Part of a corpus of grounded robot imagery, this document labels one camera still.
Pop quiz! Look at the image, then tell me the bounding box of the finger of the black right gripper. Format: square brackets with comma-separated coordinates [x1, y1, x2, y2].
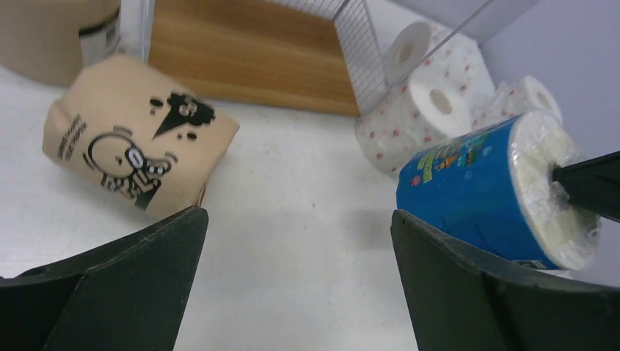
[552, 151, 619, 222]

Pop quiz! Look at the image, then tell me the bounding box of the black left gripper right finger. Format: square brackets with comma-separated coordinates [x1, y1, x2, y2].
[390, 210, 619, 350]

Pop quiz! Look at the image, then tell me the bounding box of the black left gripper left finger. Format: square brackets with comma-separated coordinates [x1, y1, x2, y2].
[1, 206, 209, 350]

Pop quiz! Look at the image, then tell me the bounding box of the blue white roll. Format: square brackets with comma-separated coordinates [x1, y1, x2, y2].
[396, 111, 600, 270]

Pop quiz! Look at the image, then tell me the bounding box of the white dotted roll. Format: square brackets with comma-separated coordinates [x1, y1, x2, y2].
[383, 20, 484, 92]
[355, 76, 472, 174]

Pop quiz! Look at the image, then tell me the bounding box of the white wire wooden shelf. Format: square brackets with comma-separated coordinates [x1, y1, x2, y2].
[121, 1, 495, 116]

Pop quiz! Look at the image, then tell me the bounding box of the brown cartoon printed roll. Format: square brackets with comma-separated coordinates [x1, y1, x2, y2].
[42, 55, 239, 219]

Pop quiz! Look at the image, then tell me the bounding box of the white dotted roll lying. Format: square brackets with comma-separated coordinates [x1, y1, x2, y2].
[383, 20, 484, 92]

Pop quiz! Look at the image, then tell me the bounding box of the brown roll back left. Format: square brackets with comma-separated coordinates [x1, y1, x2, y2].
[1, 0, 121, 85]

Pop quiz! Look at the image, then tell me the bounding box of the white roll near right wall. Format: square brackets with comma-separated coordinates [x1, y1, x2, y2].
[472, 75, 563, 129]

